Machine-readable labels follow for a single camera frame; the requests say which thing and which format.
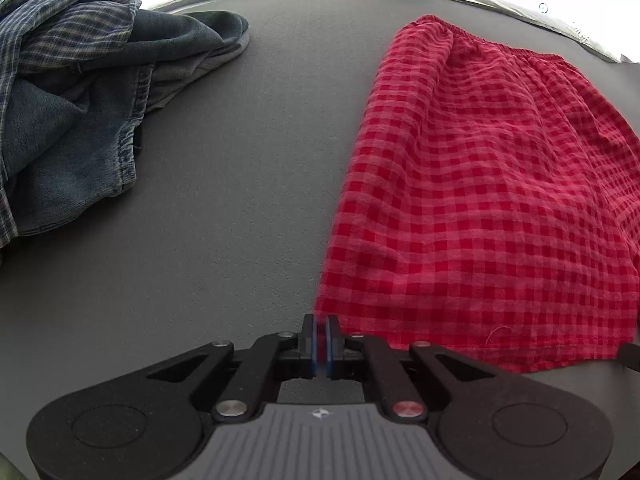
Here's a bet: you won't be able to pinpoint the red checked shorts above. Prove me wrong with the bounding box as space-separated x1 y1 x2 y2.
314 15 640 375

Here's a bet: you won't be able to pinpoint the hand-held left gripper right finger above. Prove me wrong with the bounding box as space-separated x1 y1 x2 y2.
324 315 502 424

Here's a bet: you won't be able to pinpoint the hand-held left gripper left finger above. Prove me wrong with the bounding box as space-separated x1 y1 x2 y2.
145 314 321 424

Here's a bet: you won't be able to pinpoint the blue denim jeans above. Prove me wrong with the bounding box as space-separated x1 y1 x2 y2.
0 10 251 237

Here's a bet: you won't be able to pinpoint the blue plaid shirt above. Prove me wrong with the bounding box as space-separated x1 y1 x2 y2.
0 0 144 252

